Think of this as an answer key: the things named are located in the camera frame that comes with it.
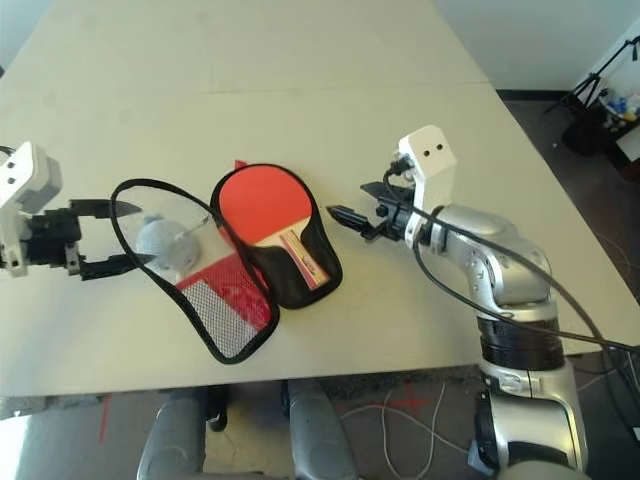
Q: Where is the grey-blue plush zipper toy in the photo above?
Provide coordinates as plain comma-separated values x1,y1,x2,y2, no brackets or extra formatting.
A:
135,213,201,282

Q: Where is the grey-blue foot pedal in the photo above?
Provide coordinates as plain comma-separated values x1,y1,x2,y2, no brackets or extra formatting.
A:
467,439,501,474

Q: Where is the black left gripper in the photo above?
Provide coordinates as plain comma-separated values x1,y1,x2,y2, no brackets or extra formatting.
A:
22,198,157,282

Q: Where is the grey right robot leg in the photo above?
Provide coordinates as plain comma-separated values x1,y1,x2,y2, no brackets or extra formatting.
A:
287,379,359,480

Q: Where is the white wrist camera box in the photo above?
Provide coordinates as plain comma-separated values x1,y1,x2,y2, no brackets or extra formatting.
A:
0,141,64,279
397,124,457,246

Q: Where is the red ping-pong paddle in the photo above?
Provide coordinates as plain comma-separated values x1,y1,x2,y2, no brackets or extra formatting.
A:
219,166,332,291

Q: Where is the black bag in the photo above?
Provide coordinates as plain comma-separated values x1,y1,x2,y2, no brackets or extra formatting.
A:
562,107,619,157

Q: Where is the white floor cable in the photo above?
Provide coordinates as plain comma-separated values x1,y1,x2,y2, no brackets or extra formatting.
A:
339,382,481,476

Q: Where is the black and red paddle case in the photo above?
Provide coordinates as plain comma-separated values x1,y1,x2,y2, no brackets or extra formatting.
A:
109,158,344,365

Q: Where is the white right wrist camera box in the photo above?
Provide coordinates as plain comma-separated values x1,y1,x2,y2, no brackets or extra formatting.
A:
397,124,457,246

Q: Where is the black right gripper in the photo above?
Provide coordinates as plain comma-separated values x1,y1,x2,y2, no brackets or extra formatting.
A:
325,181,419,244

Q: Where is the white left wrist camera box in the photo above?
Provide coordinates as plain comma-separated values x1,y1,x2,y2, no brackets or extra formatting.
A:
0,141,64,279

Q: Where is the grey left robot leg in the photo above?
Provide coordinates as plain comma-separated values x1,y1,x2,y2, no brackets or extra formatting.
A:
137,387,209,480

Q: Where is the box of coloured bottles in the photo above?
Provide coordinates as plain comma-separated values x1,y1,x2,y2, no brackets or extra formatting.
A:
597,87,640,126

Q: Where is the thin silver bead chain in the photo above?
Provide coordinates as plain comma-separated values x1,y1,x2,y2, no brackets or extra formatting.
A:
184,216,219,236

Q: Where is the black tripod stand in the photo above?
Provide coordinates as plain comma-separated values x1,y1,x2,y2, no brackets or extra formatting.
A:
544,34,640,116

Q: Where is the grey robot leg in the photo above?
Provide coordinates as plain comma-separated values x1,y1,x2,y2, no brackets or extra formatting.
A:
137,387,209,480
287,379,359,480

